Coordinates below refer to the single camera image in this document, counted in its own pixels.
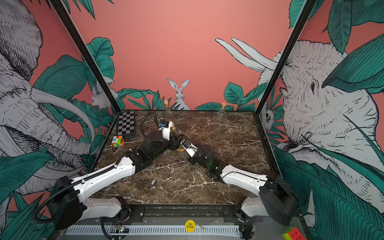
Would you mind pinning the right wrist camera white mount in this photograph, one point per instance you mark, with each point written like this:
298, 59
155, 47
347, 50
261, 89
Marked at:
189, 147

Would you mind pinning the glass bottle blue label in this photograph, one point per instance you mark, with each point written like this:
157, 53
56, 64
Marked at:
221, 118

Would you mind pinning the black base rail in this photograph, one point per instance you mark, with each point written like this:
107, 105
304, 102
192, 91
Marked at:
230, 213

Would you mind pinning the white perforated cable tray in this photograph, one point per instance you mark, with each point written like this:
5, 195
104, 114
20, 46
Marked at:
154, 230

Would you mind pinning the black left frame post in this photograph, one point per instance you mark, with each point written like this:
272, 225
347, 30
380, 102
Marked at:
83, 49

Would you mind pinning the black right frame post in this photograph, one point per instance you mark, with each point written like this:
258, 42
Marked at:
299, 25

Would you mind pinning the black frame post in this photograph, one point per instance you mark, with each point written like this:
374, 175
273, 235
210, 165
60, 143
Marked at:
299, 25
83, 49

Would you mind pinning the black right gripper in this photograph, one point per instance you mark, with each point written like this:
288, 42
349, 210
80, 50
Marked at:
191, 161

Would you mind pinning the black white chessboard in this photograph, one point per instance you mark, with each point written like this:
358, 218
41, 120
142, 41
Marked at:
126, 124

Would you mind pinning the colourful cube bottom right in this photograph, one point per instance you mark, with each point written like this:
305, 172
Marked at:
293, 234

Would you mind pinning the colourful rubiks cube on table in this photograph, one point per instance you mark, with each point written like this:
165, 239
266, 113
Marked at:
118, 141

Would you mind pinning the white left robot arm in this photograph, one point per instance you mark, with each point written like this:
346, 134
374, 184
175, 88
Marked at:
71, 200

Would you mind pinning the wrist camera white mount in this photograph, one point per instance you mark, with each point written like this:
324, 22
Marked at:
189, 147
166, 128

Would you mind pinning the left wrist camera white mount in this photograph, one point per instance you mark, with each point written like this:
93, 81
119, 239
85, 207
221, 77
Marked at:
166, 128

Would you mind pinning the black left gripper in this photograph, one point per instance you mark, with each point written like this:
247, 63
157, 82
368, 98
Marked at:
173, 148

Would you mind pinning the yellow round big blind sticker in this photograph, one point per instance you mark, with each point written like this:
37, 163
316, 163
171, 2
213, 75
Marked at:
190, 226

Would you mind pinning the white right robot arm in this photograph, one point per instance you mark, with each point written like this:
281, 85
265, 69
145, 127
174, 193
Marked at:
277, 196

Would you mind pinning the glass bottle yellow price label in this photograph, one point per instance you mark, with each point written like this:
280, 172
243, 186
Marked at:
168, 114

